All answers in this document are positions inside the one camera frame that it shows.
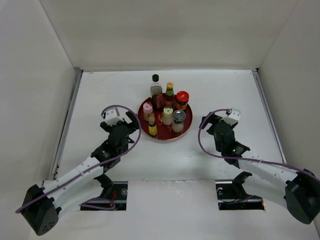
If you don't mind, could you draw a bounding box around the small yellow label bottle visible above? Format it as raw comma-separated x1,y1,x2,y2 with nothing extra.
148,115,158,137

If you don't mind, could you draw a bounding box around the pink cap spice jar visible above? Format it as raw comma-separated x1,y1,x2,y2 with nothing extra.
142,102,155,122

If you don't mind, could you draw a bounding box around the silver cap salt shaker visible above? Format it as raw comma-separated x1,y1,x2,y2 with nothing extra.
172,110,186,133

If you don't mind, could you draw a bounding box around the cream cap spice jar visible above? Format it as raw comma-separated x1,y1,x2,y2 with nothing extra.
162,106,174,126

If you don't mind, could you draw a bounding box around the red lid sauce jar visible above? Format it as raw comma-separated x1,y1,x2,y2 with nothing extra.
175,91,190,111

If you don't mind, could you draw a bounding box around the tall dark vinegar bottle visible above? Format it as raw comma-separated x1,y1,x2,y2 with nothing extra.
150,74,163,110

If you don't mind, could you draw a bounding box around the yellow cap sauce bottle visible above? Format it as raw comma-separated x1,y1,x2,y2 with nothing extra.
164,82,175,108

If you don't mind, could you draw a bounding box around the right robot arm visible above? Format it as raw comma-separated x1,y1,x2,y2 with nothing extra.
199,108,320,225

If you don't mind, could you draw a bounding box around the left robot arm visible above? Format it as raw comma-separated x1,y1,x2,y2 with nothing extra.
16,107,141,236

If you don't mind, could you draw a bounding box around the red round tray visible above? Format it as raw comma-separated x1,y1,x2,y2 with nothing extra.
137,94,193,141

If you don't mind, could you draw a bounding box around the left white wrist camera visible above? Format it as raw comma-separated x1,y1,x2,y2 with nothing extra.
104,108,121,126

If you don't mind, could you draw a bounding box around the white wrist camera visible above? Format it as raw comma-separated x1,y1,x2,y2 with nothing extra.
104,108,121,126
224,108,241,126

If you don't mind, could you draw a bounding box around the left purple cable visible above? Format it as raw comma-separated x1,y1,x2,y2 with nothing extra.
15,104,142,214

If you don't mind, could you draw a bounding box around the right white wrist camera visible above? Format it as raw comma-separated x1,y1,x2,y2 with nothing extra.
224,108,241,126

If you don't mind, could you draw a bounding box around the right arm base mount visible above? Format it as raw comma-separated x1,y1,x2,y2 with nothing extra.
215,171,265,211

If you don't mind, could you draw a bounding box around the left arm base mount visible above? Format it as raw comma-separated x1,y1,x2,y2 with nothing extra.
80,175,129,211

